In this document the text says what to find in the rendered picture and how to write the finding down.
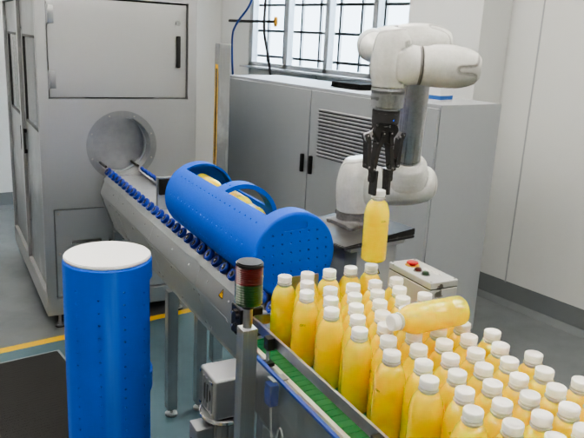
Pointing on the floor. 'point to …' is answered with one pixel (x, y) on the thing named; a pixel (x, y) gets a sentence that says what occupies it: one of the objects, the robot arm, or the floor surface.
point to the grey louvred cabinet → (259, 170)
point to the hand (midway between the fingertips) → (380, 182)
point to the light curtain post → (220, 139)
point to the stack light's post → (245, 381)
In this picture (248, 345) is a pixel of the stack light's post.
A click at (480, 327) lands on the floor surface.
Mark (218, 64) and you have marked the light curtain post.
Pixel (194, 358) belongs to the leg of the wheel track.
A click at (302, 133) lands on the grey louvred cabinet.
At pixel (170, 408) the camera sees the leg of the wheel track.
